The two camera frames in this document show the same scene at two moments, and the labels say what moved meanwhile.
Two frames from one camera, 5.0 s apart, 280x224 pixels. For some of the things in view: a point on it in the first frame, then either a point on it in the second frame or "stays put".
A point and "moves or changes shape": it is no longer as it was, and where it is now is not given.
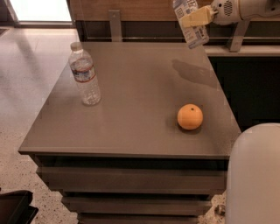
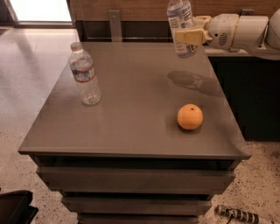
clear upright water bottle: [81, 66] stays put
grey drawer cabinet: [156, 148] stays put
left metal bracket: [115, 28] stays put
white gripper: [225, 12] -> [220, 31]
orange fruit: [190, 116] stays put
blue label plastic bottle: [196, 36] moves or changes shape
